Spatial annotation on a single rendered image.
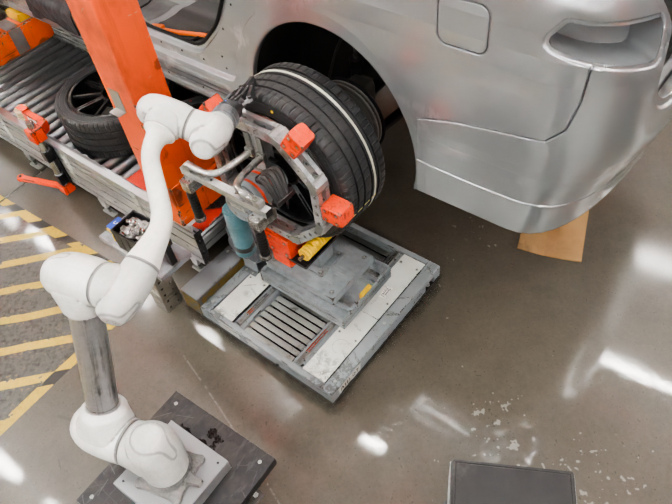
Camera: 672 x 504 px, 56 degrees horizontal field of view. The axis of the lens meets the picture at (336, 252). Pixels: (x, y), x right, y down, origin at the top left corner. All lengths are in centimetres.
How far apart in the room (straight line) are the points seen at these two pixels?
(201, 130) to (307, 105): 41
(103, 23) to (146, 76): 25
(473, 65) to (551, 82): 24
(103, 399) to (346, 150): 112
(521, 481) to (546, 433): 50
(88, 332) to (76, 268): 22
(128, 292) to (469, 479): 124
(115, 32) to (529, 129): 134
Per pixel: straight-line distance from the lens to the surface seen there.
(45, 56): 490
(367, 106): 247
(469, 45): 192
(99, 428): 219
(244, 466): 235
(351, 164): 219
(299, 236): 244
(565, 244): 328
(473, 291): 304
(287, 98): 219
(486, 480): 224
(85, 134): 365
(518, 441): 268
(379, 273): 289
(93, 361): 204
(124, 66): 232
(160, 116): 200
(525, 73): 188
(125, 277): 179
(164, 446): 212
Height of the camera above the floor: 242
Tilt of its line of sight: 49 degrees down
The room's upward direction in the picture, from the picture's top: 9 degrees counter-clockwise
